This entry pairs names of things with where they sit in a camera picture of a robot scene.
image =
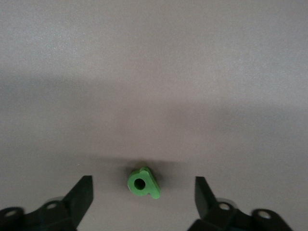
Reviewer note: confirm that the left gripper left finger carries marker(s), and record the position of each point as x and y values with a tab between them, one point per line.
79	199

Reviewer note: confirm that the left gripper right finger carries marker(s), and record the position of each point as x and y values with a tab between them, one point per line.
204	199

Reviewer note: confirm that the green foam letter a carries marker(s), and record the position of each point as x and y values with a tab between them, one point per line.
149	190

